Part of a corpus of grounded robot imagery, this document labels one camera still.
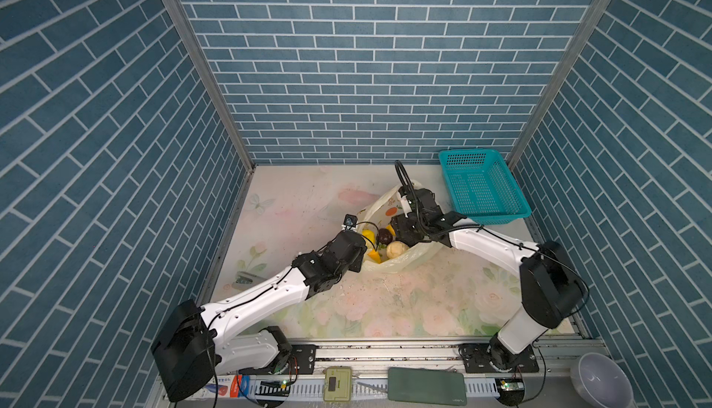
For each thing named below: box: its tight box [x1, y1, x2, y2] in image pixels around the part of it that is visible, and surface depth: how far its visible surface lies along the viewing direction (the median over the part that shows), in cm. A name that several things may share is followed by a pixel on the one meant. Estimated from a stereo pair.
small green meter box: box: [322, 365, 353, 403], surface depth 70 cm
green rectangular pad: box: [387, 367, 468, 407], surface depth 71 cm
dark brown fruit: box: [376, 228, 394, 245], surface depth 95 cm
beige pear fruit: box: [385, 240, 410, 260], surface depth 91 cm
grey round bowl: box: [570, 352, 636, 408], surface depth 68 cm
